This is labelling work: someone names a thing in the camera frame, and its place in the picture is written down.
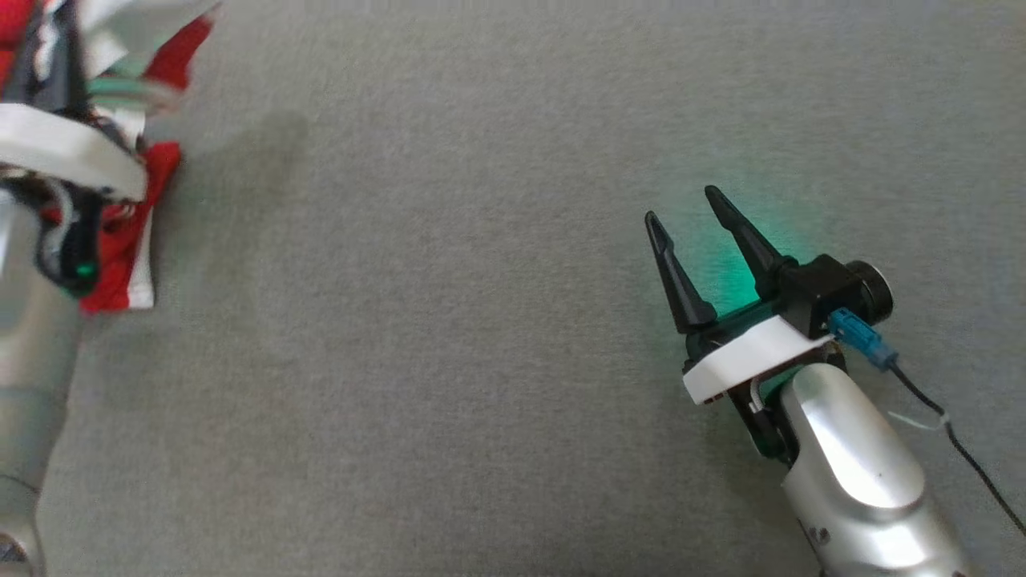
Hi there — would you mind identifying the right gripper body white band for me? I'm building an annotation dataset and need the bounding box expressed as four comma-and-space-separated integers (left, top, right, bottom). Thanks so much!
681, 298, 847, 467

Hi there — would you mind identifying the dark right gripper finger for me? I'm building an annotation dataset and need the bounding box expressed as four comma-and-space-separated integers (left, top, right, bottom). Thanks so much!
644, 211, 720, 336
704, 184, 799, 302

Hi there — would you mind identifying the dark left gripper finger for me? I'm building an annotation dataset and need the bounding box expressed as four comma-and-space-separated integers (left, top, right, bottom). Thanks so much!
58, 0, 92, 117
20, 16, 55, 109

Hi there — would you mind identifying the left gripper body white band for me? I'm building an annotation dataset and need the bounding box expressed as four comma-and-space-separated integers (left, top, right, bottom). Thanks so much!
0, 103, 150, 299

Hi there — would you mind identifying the red and white garment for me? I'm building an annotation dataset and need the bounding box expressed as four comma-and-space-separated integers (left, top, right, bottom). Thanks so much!
0, 0, 222, 315

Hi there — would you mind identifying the large grey sofa seat cushion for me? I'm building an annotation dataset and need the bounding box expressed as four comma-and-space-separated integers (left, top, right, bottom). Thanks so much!
0, 0, 1026, 577

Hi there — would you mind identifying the white cable tie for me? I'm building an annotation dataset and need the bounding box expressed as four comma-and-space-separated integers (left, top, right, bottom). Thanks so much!
888, 410, 951, 432

